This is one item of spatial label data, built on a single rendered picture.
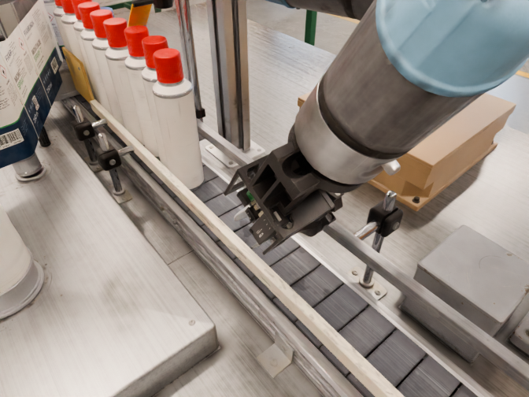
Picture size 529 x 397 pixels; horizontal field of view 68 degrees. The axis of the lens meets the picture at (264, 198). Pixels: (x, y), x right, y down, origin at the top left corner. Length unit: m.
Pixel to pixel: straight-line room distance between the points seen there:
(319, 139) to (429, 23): 0.10
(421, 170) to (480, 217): 0.14
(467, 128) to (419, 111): 0.53
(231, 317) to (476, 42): 0.42
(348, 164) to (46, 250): 0.44
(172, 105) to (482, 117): 0.52
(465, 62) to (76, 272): 0.47
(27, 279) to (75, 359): 0.11
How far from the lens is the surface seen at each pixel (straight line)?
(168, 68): 0.52
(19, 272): 0.52
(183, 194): 0.56
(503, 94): 1.14
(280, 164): 0.28
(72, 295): 0.53
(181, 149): 0.56
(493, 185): 0.80
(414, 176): 0.66
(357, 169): 0.26
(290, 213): 0.35
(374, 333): 0.47
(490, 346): 0.40
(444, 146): 0.68
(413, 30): 0.20
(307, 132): 0.27
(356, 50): 0.22
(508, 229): 0.72
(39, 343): 0.50
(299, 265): 0.50
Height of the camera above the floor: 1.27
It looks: 42 degrees down
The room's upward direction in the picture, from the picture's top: straight up
